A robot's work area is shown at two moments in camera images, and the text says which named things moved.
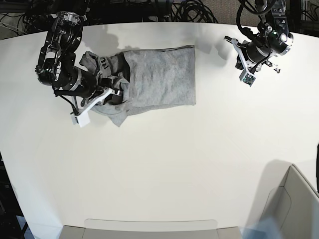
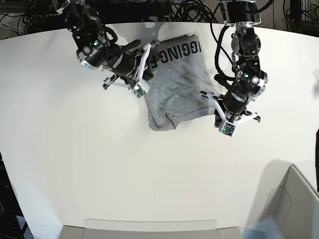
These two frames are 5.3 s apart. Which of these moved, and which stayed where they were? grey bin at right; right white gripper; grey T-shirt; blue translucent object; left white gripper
Moved: grey T-shirt; left white gripper; right white gripper
Stayed: grey bin at right; blue translucent object
